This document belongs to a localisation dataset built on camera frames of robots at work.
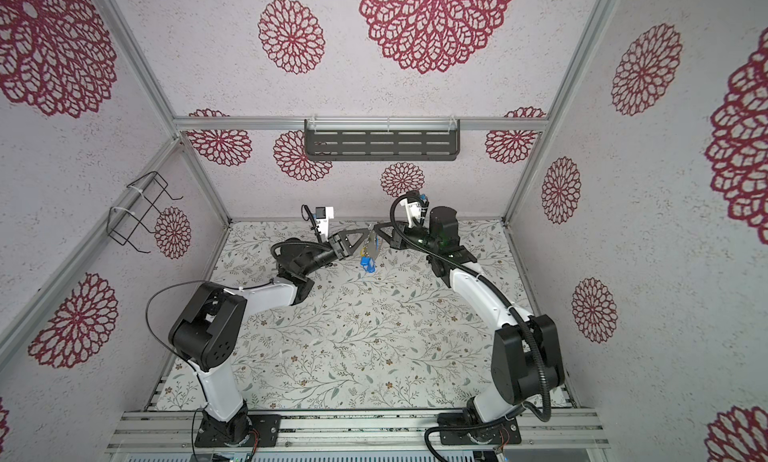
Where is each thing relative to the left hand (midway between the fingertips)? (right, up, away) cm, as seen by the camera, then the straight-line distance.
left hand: (367, 235), depth 79 cm
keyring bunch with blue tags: (+1, -4, -1) cm, 4 cm away
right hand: (+2, +3, -3) cm, 5 cm away
